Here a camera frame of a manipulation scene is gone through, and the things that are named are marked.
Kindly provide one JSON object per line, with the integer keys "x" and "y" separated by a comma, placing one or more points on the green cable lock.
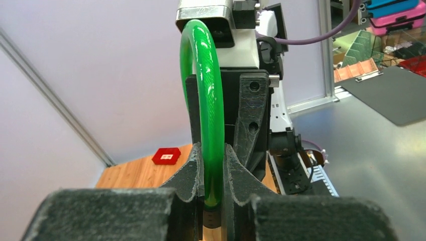
{"x": 198, "y": 55}

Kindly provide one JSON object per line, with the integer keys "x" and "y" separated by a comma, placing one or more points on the red window block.
{"x": 166, "y": 156}

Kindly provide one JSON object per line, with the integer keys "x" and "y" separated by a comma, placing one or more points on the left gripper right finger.
{"x": 252, "y": 211}

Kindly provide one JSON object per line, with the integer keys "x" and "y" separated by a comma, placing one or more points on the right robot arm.
{"x": 283, "y": 141}

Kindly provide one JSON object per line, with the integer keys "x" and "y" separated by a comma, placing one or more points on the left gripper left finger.
{"x": 172, "y": 211}

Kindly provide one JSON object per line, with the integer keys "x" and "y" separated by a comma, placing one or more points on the pink blue storage cases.
{"x": 390, "y": 16}

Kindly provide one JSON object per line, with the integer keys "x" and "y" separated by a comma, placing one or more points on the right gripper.
{"x": 247, "y": 99}

